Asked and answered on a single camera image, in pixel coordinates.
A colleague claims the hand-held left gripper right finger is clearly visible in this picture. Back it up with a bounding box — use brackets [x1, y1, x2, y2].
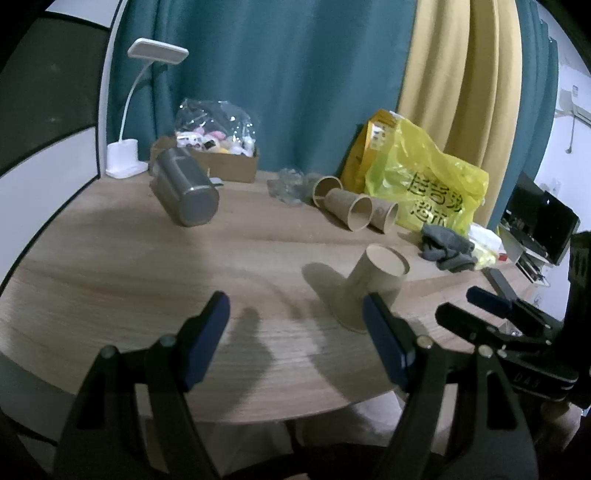
[362, 292, 542, 480]

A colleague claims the crumpled clear plastic wrap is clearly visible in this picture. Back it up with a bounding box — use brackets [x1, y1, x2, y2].
[267, 167, 320, 205]

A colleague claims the white air conditioner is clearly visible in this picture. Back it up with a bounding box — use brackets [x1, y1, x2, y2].
[555, 87, 591, 124]

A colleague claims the black laptop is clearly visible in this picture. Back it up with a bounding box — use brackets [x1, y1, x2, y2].
[501, 172, 581, 267]

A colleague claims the black flat bar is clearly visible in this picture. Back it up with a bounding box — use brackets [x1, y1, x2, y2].
[488, 268, 516, 299]

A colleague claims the brown paper cup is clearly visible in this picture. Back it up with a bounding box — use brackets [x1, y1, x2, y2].
[329, 244, 411, 333]
[368, 199, 400, 233]
[324, 187, 374, 233]
[313, 176, 344, 206]

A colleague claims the stainless steel mug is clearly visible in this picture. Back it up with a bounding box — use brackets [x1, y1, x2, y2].
[150, 147, 221, 228]

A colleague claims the clear bag of small toys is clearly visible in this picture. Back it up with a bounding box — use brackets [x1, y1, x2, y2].
[175, 97, 259, 157]

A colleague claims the yellow plastic bag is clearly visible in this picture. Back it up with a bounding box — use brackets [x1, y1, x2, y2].
[364, 117, 490, 237]

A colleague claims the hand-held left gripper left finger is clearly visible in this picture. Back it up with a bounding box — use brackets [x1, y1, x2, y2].
[53, 291, 232, 480]

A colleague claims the yellow curtain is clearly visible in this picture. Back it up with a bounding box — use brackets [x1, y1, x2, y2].
[396, 0, 522, 223]

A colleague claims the cardboard box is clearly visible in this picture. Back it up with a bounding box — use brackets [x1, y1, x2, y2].
[148, 136, 260, 184]

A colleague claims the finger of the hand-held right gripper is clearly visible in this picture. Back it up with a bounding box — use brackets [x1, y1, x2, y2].
[435, 302, 557, 357]
[466, 286, 561, 334]

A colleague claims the teal curtain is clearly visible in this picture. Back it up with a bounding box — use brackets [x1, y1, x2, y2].
[107, 0, 417, 186]
[487, 0, 562, 232]

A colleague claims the white desk lamp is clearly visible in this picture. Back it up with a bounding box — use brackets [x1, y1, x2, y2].
[105, 39, 190, 180]

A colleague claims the grey cloth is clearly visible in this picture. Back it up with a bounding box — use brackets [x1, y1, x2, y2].
[419, 224, 478, 273]

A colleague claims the white tissue packet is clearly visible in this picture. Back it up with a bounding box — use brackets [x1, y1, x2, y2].
[468, 223, 505, 254]

